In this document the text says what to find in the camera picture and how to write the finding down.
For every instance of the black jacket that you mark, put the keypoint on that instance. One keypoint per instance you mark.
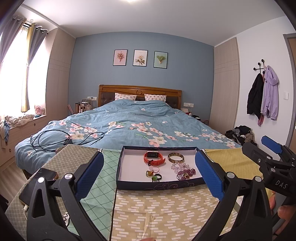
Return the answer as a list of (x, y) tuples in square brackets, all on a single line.
[(254, 97)]

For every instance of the dark blue cardboard box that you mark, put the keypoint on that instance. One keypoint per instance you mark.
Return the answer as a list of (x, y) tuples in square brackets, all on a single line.
[(136, 166)]

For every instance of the yellow grey curtain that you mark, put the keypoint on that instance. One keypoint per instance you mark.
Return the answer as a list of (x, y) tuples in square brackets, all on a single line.
[(25, 92)]

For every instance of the orange smartwatch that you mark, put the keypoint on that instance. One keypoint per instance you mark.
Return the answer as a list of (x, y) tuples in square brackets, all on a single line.
[(153, 160)]

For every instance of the wall socket beside bottles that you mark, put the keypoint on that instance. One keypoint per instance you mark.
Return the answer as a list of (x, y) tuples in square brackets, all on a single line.
[(92, 98)]

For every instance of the white dotted pillow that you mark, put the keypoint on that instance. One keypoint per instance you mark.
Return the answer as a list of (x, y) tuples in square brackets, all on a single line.
[(155, 97), (124, 96)]

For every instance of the pink flower framed picture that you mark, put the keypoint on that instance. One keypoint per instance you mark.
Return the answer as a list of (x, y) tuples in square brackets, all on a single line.
[(120, 58)]

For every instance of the white flower framed picture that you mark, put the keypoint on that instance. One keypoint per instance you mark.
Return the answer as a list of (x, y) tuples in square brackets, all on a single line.
[(140, 58)]

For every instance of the ceiling light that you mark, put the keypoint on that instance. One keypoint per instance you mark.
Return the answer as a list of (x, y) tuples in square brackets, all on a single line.
[(131, 0)]

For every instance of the black power adapter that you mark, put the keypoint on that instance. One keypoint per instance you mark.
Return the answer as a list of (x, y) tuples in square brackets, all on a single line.
[(68, 141)]

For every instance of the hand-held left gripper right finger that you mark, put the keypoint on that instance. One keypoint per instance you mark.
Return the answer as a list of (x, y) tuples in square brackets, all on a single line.
[(208, 175)]

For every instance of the patchwork patterned blanket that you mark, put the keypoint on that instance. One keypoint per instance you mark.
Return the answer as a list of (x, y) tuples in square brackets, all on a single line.
[(161, 208)]

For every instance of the light clothes heap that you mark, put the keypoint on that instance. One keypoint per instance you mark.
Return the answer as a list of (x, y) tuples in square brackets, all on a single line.
[(19, 120)]

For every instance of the dark clothes pile on floor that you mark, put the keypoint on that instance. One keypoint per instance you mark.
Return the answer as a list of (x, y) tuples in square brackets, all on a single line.
[(240, 135)]

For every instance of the person's right hand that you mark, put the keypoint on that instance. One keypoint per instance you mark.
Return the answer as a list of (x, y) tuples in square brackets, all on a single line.
[(286, 209)]

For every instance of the pink desk fan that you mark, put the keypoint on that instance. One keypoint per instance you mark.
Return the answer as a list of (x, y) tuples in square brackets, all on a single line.
[(38, 110)]

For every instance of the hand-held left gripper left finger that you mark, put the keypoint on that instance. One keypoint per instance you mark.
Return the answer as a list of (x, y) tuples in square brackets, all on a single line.
[(91, 175)]

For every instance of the black wall coat rack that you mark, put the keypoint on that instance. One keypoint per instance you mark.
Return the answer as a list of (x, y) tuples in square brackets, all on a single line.
[(260, 66)]

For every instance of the grey door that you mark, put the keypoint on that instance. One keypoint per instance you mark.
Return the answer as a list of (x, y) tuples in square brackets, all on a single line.
[(291, 81)]

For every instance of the wooden headboard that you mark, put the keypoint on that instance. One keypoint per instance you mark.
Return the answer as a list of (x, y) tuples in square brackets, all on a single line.
[(120, 89)]

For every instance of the tortoiseshell bangle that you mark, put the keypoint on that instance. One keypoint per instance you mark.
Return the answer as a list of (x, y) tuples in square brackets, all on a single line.
[(175, 161)]

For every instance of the smartphone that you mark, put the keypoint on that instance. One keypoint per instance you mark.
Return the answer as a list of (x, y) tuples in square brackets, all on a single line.
[(38, 183)]

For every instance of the window bench with drawers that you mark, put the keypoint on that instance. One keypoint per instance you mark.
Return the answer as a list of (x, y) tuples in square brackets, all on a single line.
[(23, 136)]

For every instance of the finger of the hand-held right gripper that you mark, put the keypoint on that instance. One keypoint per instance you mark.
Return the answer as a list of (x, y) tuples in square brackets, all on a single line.
[(271, 144), (254, 151)]

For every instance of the beige wardrobe beside window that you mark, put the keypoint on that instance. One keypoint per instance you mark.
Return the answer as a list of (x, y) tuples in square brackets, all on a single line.
[(59, 76)]

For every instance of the bed with blue floral duvet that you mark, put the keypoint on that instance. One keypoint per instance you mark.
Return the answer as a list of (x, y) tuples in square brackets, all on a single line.
[(129, 120)]

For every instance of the wall socket beside wardrobe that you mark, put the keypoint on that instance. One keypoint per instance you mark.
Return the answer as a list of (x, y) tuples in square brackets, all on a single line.
[(189, 104)]

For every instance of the purple jacket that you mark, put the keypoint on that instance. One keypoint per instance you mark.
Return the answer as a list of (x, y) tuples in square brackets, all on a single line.
[(269, 92)]

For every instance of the white wall switch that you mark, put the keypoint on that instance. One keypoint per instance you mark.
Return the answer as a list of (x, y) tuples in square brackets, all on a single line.
[(286, 95)]

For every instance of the beige wardrobe beside coat rack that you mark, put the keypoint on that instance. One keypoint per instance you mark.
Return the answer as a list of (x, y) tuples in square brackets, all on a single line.
[(226, 88)]

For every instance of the green leaf framed picture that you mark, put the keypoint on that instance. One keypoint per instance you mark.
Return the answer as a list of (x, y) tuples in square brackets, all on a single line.
[(161, 59)]

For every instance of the cluster of toiletry bottles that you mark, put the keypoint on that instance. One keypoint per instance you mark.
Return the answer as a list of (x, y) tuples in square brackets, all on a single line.
[(83, 107)]

